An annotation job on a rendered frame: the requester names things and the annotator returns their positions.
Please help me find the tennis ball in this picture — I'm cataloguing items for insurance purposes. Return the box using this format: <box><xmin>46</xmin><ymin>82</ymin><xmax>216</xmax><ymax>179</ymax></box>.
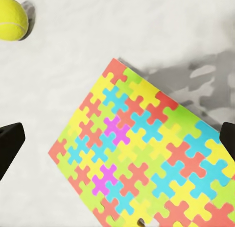
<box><xmin>0</xmin><ymin>0</ymin><xmax>29</xmax><ymax>41</ymax></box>

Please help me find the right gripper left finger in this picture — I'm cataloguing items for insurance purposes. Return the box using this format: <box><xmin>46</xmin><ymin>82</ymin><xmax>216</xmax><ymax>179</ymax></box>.
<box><xmin>0</xmin><ymin>122</ymin><xmax>25</xmax><ymax>181</ymax></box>

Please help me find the jigsaw puzzle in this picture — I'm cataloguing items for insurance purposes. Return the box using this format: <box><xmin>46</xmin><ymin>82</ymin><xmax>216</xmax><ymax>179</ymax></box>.
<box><xmin>48</xmin><ymin>58</ymin><xmax>235</xmax><ymax>227</ymax></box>

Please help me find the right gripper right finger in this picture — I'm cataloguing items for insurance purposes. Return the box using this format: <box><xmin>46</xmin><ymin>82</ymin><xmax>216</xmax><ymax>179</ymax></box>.
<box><xmin>219</xmin><ymin>122</ymin><xmax>235</xmax><ymax>162</ymax></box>

